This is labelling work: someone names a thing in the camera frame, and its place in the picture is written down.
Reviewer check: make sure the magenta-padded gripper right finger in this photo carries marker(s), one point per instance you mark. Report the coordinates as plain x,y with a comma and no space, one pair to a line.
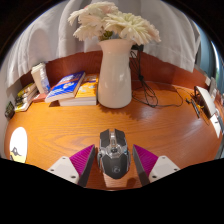
145,160

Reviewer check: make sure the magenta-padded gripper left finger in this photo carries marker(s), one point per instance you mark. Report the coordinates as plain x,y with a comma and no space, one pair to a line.
82,160

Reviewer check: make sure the grey black computer mouse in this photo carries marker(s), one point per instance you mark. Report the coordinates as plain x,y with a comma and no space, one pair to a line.
113,156

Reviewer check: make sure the white round mouse pad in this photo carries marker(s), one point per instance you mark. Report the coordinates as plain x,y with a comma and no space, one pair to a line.
18,143

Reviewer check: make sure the orange yellow book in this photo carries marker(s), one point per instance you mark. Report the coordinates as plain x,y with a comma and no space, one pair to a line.
87,91

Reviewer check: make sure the flat red book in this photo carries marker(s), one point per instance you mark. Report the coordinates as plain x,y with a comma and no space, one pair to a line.
40,97

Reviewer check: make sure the white paper sheet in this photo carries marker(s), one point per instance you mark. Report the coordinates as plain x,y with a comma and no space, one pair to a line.
216,125

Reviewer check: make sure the small clear pump bottle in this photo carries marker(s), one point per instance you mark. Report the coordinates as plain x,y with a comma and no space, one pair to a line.
46,85

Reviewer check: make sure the white laptop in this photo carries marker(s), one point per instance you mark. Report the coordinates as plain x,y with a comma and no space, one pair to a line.
206,100

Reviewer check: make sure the yellow black book stack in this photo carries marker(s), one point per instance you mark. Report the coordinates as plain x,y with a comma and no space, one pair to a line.
25,96

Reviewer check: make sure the white ceramic vase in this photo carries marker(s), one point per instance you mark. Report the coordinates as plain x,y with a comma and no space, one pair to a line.
115,76

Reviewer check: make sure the white flower bouquet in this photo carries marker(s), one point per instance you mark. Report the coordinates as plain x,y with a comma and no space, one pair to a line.
113,21

